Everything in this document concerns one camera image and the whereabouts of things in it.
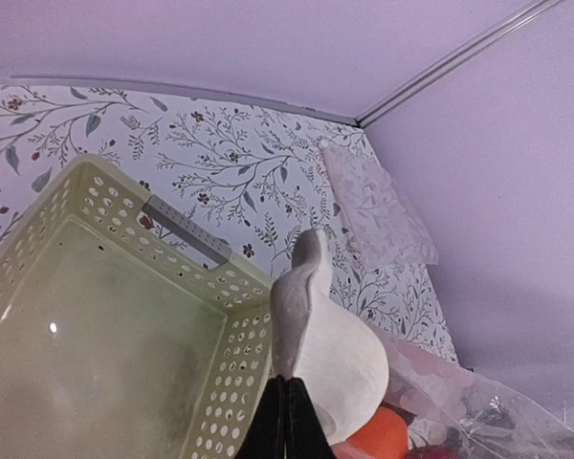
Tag orange toy orange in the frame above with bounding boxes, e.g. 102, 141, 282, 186
332, 406, 408, 459

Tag white toy garlic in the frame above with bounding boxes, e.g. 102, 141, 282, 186
270, 229, 389, 445

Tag right rear clear bag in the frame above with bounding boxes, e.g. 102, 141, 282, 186
320, 141, 439, 271

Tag green perforated plastic basket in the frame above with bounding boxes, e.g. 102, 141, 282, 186
0, 155, 271, 458

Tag red toy apple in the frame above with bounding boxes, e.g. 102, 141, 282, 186
406, 444, 468, 459

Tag floral table mat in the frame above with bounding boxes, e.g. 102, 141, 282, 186
0, 85, 457, 361

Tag right aluminium frame post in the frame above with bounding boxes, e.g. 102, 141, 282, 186
354, 0, 564, 129

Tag clear zip top bag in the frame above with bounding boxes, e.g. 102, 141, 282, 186
378, 332, 574, 458

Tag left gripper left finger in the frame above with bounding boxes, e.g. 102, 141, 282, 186
236, 376, 287, 459

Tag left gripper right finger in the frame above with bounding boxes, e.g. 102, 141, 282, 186
286, 378, 335, 459

